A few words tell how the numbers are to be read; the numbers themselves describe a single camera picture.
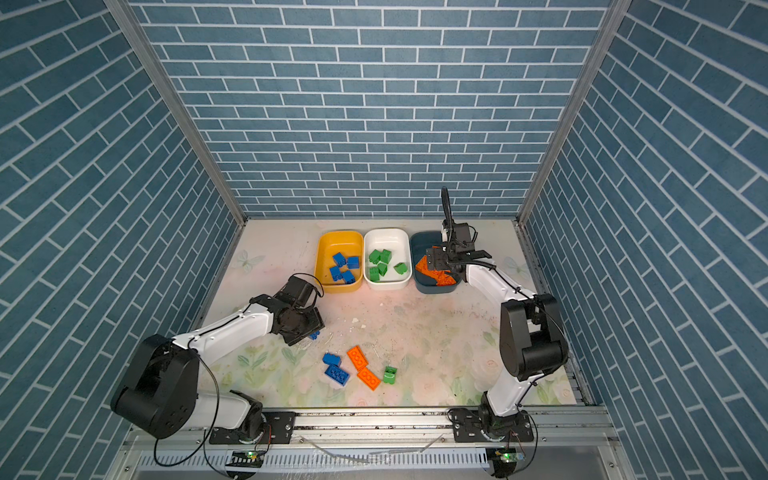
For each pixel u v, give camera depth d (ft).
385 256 3.47
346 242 3.60
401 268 3.41
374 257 3.45
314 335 2.91
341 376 2.65
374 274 3.32
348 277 3.30
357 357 2.77
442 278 3.33
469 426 2.42
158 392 1.38
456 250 2.38
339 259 3.45
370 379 2.67
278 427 2.41
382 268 3.38
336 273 3.35
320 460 2.31
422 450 2.33
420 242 3.62
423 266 3.43
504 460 2.34
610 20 2.35
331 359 2.77
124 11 2.27
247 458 2.37
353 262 3.49
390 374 2.70
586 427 2.49
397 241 3.56
